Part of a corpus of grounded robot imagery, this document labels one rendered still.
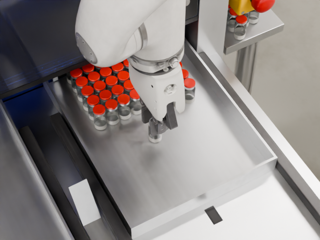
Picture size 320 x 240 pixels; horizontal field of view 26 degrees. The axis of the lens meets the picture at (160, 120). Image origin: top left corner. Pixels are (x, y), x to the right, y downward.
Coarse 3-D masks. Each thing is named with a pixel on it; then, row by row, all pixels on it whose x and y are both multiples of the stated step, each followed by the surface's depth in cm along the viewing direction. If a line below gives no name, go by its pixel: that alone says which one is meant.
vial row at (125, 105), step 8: (184, 72) 118; (120, 96) 115; (128, 96) 115; (136, 96) 115; (112, 104) 114; (120, 104) 114; (128, 104) 115; (136, 104) 116; (96, 112) 113; (104, 112) 113; (112, 112) 114; (120, 112) 116; (128, 112) 116; (136, 112) 118; (96, 120) 114; (104, 120) 115; (112, 120) 116; (96, 128) 116; (104, 128) 116
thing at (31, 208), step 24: (0, 120) 118; (0, 144) 115; (24, 144) 111; (0, 168) 112; (24, 168) 112; (0, 192) 109; (24, 192) 109; (48, 192) 106; (0, 216) 107; (24, 216) 107; (48, 216) 107
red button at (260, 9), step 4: (252, 0) 118; (256, 0) 117; (260, 0) 117; (264, 0) 117; (268, 0) 117; (272, 0) 118; (252, 4) 118; (256, 4) 117; (260, 4) 117; (264, 4) 117; (268, 4) 118; (272, 4) 118; (256, 8) 118; (260, 8) 118; (264, 8) 118; (268, 8) 118; (260, 12) 119
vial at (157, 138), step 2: (150, 134) 113; (158, 134) 113; (160, 134) 114; (150, 136) 114; (152, 136) 113; (154, 136) 113; (156, 136) 113; (158, 136) 113; (160, 136) 114; (150, 138) 114; (152, 138) 114; (154, 138) 114; (156, 138) 114; (158, 138) 114; (160, 138) 115; (150, 140) 115; (152, 140) 114; (154, 140) 114; (156, 140) 114; (158, 140) 114; (154, 142) 115; (156, 142) 115
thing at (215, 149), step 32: (192, 64) 125; (64, 96) 121; (224, 96) 118; (128, 128) 117; (192, 128) 117; (224, 128) 117; (96, 160) 113; (128, 160) 113; (160, 160) 113; (192, 160) 113; (224, 160) 113; (256, 160) 113; (128, 192) 109; (160, 192) 109; (192, 192) 109; (224, 192) 109; (128, 224) 103; (160, 224) 106
